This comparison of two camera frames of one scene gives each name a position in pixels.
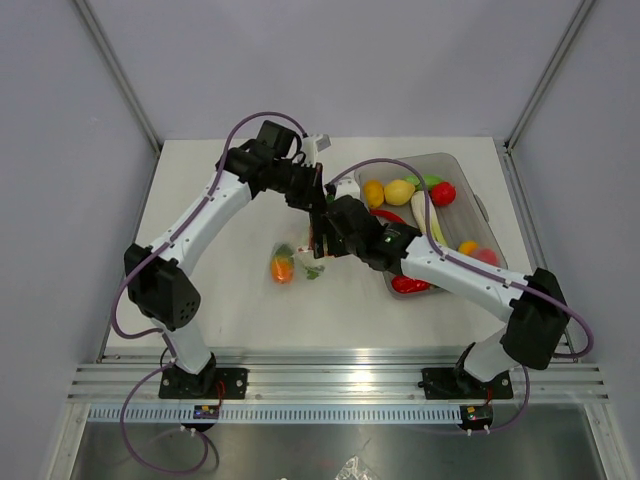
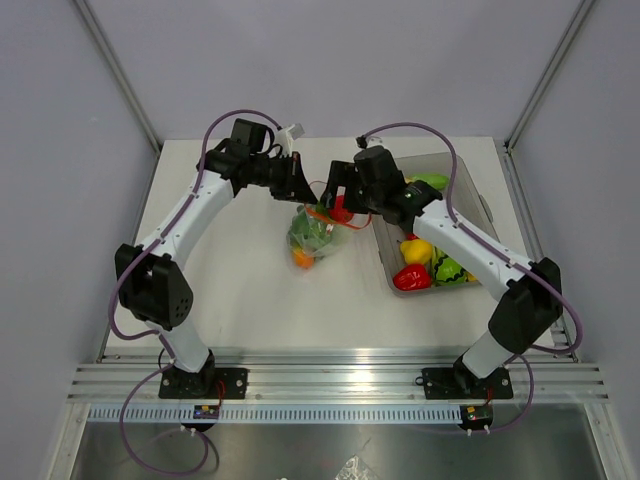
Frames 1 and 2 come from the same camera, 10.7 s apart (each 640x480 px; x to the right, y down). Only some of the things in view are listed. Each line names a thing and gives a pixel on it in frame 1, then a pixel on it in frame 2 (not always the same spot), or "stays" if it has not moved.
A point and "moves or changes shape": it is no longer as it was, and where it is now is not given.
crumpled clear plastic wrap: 354,469 stays
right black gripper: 322,225 → 342,174
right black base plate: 454,383 stays
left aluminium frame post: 118,72 stays
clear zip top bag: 291,260 moves or changes shape
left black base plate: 211,383 stays
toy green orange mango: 283,264 → 303,260
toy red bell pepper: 402,284 stays
